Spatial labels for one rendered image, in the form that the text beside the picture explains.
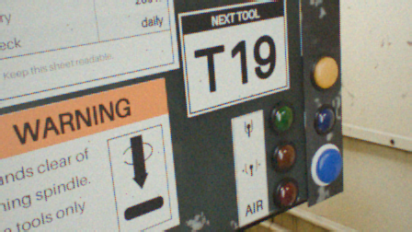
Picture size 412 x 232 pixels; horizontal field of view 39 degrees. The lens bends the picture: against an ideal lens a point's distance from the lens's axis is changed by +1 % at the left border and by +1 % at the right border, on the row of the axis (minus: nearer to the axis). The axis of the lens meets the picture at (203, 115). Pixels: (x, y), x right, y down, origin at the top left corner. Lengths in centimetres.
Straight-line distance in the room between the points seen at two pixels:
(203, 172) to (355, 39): 99
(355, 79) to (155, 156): 104
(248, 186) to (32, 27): 21
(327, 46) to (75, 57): 22
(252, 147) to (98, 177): 13
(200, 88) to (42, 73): 11
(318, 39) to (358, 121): 94
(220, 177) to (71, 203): 12
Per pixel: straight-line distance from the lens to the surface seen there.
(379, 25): 133
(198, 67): 40
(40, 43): 34
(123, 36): 36
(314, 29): 47
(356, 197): 150
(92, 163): 37
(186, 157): 41
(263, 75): 44
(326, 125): 49
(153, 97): 38
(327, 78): 48
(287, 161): 46
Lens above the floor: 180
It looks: 16 degrees down
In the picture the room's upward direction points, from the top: 5 degrees counter-clockwise
